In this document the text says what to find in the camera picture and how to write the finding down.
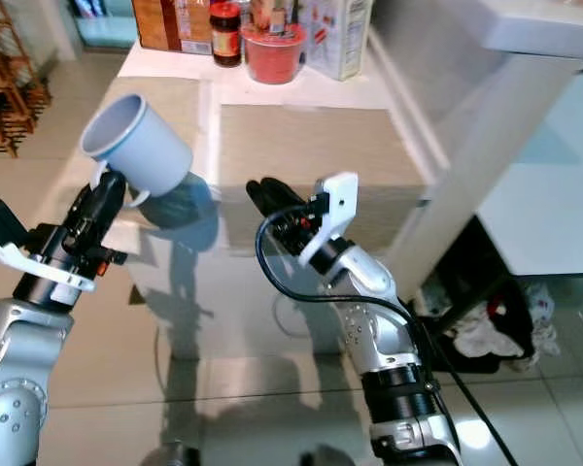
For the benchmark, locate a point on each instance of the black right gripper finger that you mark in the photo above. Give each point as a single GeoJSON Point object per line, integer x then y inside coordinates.
{"type": "Point", "coordinates": [284, 194]}
{"type": "Point", "coordinates": [262, 202]}

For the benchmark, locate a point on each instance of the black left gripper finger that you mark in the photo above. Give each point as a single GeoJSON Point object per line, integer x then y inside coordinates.
{"type": "Point", "coordinates": [84, 214]}
{"type": "Point", "coordinates": [111, 199]}

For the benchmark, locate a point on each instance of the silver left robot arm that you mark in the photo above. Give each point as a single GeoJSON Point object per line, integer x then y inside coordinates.
{"type": "Point", "coordinates": [15, 379]}

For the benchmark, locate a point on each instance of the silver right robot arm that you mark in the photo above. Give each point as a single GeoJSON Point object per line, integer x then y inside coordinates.
{"type": "Point", "coordinates": [389, 359]}

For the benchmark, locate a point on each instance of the red plastic tub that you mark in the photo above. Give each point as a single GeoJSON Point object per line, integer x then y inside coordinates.
{"type": "Point", "coordinates": [272, 58]}

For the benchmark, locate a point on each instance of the wooden slatted rack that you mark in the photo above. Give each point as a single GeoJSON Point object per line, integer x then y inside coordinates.
{"type": "Point", "coordinates": [12, 97]}

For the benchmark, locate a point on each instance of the dark sauce jar red lid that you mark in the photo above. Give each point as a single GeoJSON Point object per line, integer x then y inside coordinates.
{"type": "Point", "coordinates": [225, 39]}

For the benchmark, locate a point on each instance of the white printed carton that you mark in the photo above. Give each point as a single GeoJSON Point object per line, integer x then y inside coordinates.
{"type": "Point", "coordinates": [340, 34]}

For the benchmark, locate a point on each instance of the brown cardboard box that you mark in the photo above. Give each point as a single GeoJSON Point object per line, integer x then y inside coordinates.
{"type": "Point", "coordinates": [167, 24]}

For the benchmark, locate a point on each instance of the pile of clothes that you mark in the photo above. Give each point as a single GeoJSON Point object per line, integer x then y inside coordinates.
{"type": "Point", "coordinates": [491, 330]}

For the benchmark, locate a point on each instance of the white table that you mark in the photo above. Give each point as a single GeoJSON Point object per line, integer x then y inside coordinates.
{"type": "Point", "coordinates": [525, 126]}

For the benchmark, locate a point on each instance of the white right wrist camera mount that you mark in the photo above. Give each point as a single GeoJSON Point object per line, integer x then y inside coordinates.
{"type": "Point", "coordinates": [336, 209]}

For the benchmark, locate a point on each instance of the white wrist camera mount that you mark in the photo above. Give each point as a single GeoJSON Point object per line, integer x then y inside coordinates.
{"type": "Point", "coordinates": [336, 209]}
{"type": "Point", "coordinates": [12, 254]}

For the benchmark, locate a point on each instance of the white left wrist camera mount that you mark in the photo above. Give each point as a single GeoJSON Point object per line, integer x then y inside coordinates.
{"type": "Point", "coordinates": [12, 254]}

